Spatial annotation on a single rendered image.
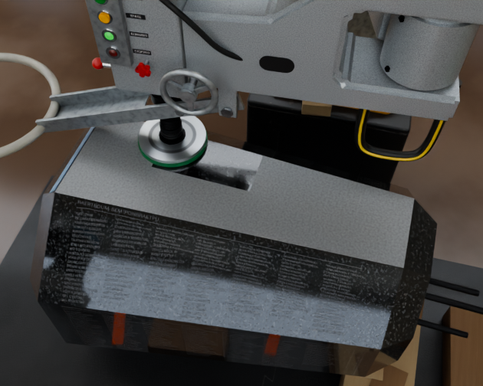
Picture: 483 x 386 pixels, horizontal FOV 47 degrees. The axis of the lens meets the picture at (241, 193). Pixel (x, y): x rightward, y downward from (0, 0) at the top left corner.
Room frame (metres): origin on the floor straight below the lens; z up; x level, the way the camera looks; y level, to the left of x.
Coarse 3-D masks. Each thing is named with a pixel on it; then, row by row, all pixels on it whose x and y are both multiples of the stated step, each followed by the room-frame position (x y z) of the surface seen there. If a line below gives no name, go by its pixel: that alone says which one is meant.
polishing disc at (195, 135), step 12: (156, 120) 1.23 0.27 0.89; (192, 120) 1.23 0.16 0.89; (144, 132) 1.18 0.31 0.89; (156, 132) 1.18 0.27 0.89; (192, 132) 1.18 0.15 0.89; (204, 132) 1.18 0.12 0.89; (144, 144) 1.13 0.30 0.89; (156, 144) 1.13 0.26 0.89; (180, 144) 1.13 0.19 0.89; (192, 144) 1.13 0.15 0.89; (204, 144) 1.14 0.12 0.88; (156, 156) 1.08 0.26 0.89; (168, 156) 1.08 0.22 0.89; (180, 156) 1.08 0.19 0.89; (192, 156) 1.09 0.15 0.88
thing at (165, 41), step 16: (128, 0) 1.07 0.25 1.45; (144, 0) 1.06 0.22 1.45; (176, 0) 1.05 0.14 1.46; (160, 16) 1.05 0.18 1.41; (176, 16) 1.05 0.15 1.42; (128, 32) 1.07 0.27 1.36; (144, 32) 1.06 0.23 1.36; (160, 32) 1.05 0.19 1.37; (176, 32) 1.05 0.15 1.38; (144, 48) 1.06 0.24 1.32; (160, 48) 1.05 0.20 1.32; (176, 48) 1.05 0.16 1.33; (112, 64) 1.08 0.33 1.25; (160, 64) 1.06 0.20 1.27; (176, 64) 1.05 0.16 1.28; (128, 80) 1.07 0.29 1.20; (144, 80) 1.07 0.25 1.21; (176, 80) 1.05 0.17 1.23; (176, 96) 1.05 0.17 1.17
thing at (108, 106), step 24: (72, 96) 1.28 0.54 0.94; (96, 96) 1.27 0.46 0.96; (120, 96) 1.25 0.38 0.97; (144, 96) 1.23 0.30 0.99; (240, 96) 1.08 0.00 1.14; (48, 120) 1.18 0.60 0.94; (72, 120) 1.17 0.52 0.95; (96, 120) 1.15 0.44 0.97; (120, 120) 1.14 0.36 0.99; (144, 120) 1.12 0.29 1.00
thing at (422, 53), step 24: (408, 24) 0.99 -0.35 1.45; (432, 24) 0.96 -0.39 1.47; (456, 24) 0.96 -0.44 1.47; (384, 48) 1.04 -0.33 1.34; (408, 48) 0.98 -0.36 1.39; (432, 48) 0.95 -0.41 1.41; (456, 48) 0.96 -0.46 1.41; (408, 72) 0.97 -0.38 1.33; (432, 72) 0.95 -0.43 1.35; (456, 72) 0.97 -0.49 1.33
